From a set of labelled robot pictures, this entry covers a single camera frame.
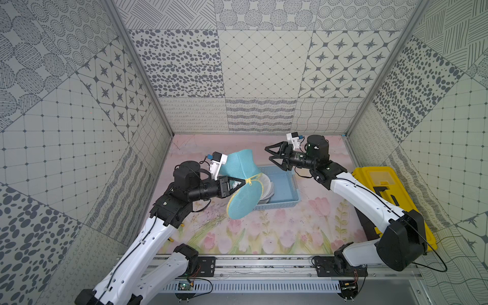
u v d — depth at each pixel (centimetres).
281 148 66
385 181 80
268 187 90
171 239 80
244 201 65
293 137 72
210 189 56
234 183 62
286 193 95
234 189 61
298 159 65
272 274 73
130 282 39
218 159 59
